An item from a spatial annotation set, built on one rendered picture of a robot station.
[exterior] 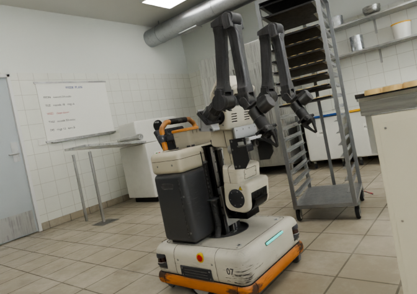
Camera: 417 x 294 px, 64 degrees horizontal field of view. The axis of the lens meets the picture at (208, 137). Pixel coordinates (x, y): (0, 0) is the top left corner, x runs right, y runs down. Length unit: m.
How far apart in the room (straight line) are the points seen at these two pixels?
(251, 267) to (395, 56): 4.26
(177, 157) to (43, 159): 3.41
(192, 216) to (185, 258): 0.23
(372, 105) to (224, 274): 1.07
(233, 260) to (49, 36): 4.50
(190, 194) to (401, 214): 1.04
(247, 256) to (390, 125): 0.91
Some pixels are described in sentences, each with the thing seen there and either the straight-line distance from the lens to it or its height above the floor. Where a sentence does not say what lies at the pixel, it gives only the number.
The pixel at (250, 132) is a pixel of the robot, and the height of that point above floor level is 0.83.
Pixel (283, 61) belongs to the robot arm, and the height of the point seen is 1.18.
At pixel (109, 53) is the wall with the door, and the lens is 5.99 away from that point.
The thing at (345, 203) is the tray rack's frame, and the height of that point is 0.15.
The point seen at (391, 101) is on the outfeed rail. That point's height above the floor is 0.87.
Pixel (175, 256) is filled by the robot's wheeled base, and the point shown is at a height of 0.23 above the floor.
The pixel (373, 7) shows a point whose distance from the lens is 5.33.
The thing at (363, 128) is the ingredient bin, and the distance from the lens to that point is 4.89.
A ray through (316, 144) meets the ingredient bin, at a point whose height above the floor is 0.36.
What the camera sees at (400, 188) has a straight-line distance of 1.26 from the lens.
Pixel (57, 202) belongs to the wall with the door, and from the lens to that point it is 5.12.
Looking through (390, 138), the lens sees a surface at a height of 0.76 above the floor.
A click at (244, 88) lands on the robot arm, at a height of 1.05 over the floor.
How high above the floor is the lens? 0.90
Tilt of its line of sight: 2 degrees down
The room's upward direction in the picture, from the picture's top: 11 degrees counter-clockwise
